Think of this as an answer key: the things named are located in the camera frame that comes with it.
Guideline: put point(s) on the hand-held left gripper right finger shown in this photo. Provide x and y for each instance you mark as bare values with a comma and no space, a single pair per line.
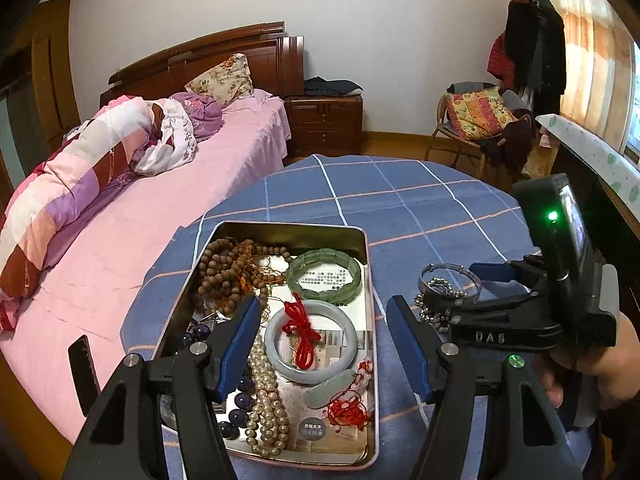
407,350

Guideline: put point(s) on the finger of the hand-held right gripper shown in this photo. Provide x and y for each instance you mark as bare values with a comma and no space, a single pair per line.
500,307
495,272

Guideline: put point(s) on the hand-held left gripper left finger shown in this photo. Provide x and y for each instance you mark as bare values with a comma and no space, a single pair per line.
240,340

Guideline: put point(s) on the silver bangle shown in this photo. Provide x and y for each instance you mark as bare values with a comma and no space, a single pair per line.
450,266

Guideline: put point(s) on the pale jade bangle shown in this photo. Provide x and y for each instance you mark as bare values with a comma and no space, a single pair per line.
300,376

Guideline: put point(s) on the pale jade pendant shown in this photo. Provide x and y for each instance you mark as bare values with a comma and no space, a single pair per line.
325,390

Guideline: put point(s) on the pink tin box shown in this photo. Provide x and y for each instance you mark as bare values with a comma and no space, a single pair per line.
300,235

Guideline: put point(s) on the person's right hand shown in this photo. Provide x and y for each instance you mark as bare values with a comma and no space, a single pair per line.
615,365

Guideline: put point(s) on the printed paper sheet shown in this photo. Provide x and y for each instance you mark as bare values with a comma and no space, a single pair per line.
357,320

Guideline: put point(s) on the dark wooden desk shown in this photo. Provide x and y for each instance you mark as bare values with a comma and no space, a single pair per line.
575,160

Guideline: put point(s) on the blue checked tablecloth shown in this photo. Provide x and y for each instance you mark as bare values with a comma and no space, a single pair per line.
400,200

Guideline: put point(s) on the white patterned desk cover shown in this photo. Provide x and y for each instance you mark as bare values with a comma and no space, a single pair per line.
590,150

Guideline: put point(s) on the dark garment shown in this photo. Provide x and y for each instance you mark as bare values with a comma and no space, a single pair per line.
515,145

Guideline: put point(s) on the wooden chair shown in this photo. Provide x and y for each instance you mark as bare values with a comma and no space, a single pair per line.
440,130

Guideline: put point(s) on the yellow patterned cushion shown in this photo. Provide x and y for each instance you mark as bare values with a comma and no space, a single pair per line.
480,112

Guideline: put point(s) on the window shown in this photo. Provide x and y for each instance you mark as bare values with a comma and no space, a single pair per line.
636,120

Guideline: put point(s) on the bed with pink sheet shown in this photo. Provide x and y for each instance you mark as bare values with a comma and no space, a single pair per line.
200,175

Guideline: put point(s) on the white floral garment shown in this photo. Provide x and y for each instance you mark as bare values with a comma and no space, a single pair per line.
172,145

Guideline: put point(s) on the purple garment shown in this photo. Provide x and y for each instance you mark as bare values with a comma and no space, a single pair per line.
205,115

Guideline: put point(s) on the wooden nightstand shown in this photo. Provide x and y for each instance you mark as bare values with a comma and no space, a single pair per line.
325,120

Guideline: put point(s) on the pink patchwork quilt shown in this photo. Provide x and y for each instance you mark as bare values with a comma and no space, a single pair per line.
75,175

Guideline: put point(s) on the striped curtain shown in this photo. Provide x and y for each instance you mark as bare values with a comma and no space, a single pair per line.
590,35

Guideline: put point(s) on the hanging clothes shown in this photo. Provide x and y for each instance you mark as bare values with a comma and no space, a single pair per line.
530,35

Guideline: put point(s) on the dark folded clothes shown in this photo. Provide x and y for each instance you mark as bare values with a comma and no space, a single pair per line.
330,86

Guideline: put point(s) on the floral pillow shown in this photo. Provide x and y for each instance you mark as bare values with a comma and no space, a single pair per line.
225,80

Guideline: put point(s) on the wooden headboard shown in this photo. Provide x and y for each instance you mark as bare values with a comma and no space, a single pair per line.
270,55

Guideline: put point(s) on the wooden wardrobe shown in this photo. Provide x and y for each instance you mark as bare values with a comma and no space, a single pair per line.
50,70

